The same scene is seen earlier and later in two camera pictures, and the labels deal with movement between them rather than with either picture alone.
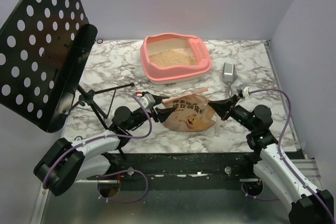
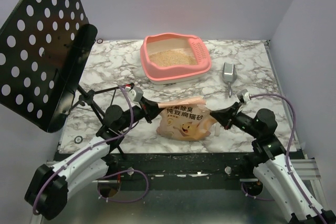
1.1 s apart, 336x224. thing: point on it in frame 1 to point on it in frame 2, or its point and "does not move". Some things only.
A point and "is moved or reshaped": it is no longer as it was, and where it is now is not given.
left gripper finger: (163, 114) to (151, 106)
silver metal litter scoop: (229, 75) does not move
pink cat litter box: (167, 57) does not move
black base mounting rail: (178, 166) does not move
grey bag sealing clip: (219, 122) does not move
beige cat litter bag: (192, 112) is moved or reshaped
